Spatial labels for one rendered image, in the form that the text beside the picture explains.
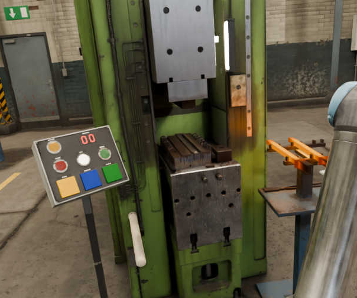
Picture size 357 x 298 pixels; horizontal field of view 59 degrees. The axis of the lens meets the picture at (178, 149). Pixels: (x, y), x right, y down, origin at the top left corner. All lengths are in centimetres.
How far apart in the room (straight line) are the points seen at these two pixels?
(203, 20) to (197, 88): 31
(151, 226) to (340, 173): 132
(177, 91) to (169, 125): 55
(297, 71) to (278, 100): 77
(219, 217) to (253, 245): 53
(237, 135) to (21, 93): 688
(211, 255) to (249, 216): 39
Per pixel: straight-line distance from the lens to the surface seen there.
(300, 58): 809
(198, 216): 173
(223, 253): 191
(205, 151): 167
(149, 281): 214
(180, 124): 210
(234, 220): 182
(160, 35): 154
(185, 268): 189
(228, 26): 174
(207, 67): 160
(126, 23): 167
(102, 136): 149
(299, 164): 150
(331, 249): 83
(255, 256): 229
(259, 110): 190
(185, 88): 157
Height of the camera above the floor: 151
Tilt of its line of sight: 17 degrees down
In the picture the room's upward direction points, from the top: 5 degrees counter-clockwise
